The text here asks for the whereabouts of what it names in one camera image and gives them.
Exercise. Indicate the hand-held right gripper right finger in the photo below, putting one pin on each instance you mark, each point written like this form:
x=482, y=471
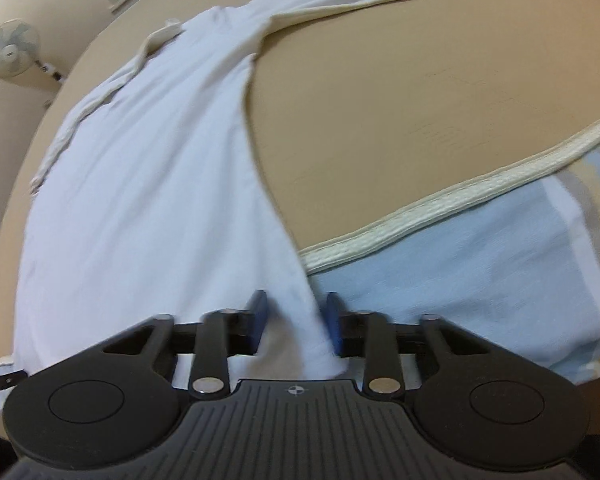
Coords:
x=334, y=327

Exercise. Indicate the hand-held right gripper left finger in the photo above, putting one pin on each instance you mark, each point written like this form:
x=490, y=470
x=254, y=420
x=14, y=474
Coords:
x=258, y=321

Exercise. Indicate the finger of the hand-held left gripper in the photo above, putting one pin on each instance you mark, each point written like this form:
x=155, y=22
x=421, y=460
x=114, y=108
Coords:
x=2, y=381

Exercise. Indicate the white towel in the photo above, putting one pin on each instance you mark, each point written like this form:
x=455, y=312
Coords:
x=155, y=185

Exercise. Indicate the light blue striped bed sheet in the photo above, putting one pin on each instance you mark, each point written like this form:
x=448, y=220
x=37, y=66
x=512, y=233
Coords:
x=455, y=285

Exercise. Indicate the beige mat with cream trim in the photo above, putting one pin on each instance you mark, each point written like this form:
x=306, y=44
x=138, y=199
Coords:
x=405, y=110

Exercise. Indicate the white wall fan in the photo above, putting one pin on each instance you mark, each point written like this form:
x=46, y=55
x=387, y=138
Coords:
x=10, y=50

